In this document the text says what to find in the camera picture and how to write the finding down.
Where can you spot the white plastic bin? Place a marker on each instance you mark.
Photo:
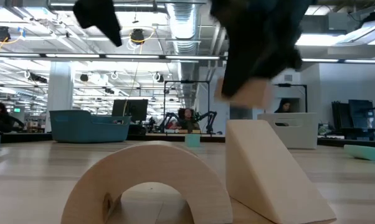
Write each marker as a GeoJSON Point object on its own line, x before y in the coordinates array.
{"type": "Point", "coordinates": [287, 133]}

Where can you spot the long teal block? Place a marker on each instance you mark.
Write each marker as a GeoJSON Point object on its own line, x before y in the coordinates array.
{"type": "Point", "coordinates": [362, 152]}

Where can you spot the black frame stand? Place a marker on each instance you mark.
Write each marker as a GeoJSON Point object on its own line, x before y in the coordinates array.
{"type": "Point", "coordinates": [305, 96]}
{"type": "Point", "coordinates": [187, 81]}

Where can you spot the small teal block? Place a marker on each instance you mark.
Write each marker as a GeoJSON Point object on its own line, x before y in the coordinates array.
{"type": "Point", "coordinates": [192, 140]}

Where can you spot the wooden wedge block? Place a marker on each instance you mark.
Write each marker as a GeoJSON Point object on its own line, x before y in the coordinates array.
{"type": "Point", "coordinates": [262, 168]}

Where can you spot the person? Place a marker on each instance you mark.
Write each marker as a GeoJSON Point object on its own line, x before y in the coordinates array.
{"type": "Point", "coordinates": [284, 107]}
{"type": "Point", "coordinates": [0, 119]}
{"type": "Point", "coordinates": [187, 119]}

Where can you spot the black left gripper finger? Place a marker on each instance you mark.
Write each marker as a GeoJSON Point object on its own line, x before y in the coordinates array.
{"type": "Point", "coordinates": [100, 15]}

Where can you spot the background black robot arm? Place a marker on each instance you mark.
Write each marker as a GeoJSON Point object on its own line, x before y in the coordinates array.
{"type": "Point", "coordinates": [167, 119]}
{"type": "Point", "coordinates": [210, 119]}

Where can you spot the blue plastic bin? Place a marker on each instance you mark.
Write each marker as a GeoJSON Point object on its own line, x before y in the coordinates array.
{"type": "Point", "coordinates": [88, 127]}

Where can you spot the white building column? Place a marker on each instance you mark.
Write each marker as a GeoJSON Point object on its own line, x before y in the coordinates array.
{"type": "Point", "coordinates": [59, 93]}

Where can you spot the black table frame rail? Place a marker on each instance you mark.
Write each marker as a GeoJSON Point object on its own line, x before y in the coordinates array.
{"type": "Point", "coordinates": [25, 137]}

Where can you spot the silver ventilation duct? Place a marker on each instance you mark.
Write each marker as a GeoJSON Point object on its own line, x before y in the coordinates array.
{"type": "Point", "coordinates": [182, 25]}

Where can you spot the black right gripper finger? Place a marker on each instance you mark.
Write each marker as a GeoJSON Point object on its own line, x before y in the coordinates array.
{"type": "Point", "coordinates": [237, 81]}

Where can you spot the black computer monitor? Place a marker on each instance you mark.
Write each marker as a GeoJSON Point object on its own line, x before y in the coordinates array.
{"type": "Point", "coordinates": [134, 110]}

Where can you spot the wooden arch block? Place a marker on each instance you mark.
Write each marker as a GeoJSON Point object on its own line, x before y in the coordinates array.
{"type": "Point", "coordinates": [144, 161]}

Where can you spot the small wooden block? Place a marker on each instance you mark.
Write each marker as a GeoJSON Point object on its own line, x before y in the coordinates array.
{"type": "Point", "coordinates": [256, 95]}

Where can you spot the dark display screen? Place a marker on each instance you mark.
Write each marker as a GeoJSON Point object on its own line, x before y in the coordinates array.
{"type": "Point", "coordinates": [358, 113]}

